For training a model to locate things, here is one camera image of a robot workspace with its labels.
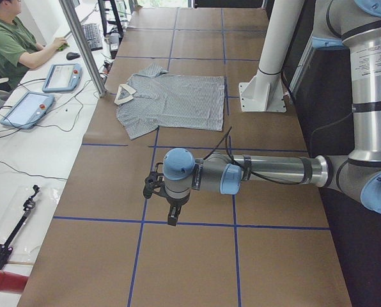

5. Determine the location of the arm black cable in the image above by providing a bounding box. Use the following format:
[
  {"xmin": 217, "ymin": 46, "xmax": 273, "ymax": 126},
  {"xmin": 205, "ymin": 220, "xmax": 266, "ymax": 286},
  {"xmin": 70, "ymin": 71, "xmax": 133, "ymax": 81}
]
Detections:
[{"xmin": 203, "ymin": 126, "xmax": 303, "ymax": 185}]

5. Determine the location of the striped polo shirt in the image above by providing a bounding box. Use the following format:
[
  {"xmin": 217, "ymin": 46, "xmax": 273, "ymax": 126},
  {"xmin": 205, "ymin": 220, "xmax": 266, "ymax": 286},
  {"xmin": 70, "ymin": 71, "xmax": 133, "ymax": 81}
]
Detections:
[{"xmin": 114, "ymin": 63, "xmax": 225, "ymax": 139}]

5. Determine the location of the aluminium frame post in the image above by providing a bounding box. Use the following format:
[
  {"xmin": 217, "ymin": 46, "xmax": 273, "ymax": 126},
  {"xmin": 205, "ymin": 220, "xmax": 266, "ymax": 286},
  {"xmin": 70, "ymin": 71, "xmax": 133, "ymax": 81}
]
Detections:
[{"xmin": 59, "ymin": 0, "xmax": 107, "ymax": 97}]

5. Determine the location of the red cylinder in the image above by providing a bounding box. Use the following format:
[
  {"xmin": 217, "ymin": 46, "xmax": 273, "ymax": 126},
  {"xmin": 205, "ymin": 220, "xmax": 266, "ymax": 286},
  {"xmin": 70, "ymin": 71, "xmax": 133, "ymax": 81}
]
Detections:
[{"xmin": 0, "ymin": 270, "xmax": 28, "ymax": 294}]

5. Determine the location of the teach pendant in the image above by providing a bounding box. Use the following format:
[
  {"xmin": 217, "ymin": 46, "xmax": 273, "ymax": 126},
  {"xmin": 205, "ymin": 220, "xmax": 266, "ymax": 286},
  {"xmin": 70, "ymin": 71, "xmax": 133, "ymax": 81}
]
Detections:
[
  {"xmin": 42, "ymin": 63, "xmax": 82, "ymax": 93},
  {"xmin": 0, "ymin": 91, "xmax": 55, "ymax": 129}
]

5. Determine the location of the white pedestal column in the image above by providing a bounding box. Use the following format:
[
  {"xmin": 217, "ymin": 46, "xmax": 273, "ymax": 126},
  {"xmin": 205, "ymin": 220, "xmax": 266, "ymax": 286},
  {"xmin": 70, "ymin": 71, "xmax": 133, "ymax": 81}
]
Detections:
[{"xmin": 238, "ymin": 0, "xmax": 304, "ymax": 113}]

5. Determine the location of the seated person green shirt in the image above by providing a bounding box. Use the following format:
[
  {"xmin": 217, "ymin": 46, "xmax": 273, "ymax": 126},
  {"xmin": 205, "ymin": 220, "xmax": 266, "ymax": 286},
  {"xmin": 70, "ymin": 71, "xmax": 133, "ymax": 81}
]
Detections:
[{"xmin": 0, "ymin": 1, "xmax": 67, "ymax": 90}]

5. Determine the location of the lower teach pendant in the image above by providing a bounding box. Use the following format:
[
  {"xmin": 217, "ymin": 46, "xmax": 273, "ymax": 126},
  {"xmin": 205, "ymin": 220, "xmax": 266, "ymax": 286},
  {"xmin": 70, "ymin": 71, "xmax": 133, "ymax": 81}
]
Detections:
[{"xmin": 0, "ymin": 91, "xmax": 55, "ymax": 129}]

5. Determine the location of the upper teach pendant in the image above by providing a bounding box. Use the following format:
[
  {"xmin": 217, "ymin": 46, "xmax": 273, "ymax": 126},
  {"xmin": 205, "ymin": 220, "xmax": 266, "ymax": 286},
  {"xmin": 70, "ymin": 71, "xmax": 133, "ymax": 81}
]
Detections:
[{"xmin": 42, "ymin": 63, "xmax": 82, "ymax": 93}]

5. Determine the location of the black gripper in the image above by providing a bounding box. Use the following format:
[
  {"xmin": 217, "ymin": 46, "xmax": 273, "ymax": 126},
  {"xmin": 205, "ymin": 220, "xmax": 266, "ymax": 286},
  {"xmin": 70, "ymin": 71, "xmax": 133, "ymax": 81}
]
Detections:
[{"xmin": 167, "ymin": 196, "xmax": 187, "ymax": 226}]

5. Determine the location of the black keyboard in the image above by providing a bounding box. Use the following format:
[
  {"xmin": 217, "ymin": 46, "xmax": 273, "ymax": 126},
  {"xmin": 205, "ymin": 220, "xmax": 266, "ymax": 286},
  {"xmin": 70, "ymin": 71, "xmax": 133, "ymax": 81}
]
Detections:
[{"xmin": 81, "ymin": 23, "xmax": 103, "ymax": 51}]

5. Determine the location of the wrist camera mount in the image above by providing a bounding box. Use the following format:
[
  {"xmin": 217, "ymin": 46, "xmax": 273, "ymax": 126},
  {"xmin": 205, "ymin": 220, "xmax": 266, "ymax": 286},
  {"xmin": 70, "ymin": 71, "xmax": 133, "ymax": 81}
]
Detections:
[{"xmin": 143, "ymin": 162, "xmax": 167, "ymax": 199}]

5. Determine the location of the black computer mouse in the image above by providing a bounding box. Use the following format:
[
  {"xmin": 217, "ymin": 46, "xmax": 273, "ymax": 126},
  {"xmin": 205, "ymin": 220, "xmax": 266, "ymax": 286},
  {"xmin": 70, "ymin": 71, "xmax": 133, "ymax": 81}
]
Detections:
[{"xmin": 66, "ymin": 52, "xmax": 81, "ymax": 61}]

